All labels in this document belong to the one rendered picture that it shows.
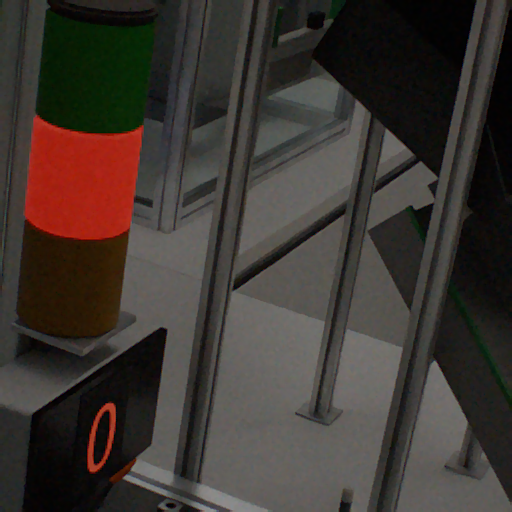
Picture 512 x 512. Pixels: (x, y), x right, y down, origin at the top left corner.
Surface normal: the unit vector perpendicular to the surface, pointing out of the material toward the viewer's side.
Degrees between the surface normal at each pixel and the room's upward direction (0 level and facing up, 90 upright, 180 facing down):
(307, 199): 0
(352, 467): 0
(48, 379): 0
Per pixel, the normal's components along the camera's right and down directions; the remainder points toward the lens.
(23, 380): 0.15, -0.92
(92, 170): 0.25, 0.40
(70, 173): -0.14, 0.35
